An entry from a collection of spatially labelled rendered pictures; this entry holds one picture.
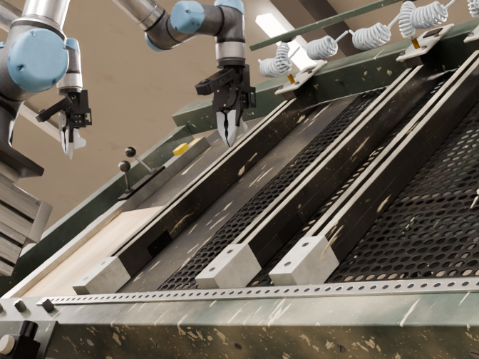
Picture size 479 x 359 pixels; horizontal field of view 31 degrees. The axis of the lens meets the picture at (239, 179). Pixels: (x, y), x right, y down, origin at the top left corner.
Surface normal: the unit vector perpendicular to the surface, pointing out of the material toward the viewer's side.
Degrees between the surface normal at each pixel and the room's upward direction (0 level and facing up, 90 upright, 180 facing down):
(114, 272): 90
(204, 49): 180
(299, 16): 180
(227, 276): 90
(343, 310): 59
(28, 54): 97
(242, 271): 90
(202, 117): 150
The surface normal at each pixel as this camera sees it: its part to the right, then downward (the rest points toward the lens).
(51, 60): 0.59, -0.04
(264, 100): -0.58, 0.53
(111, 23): -0.26, 0.88
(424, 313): -0.46, -0.84
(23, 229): 0.78, -0.05
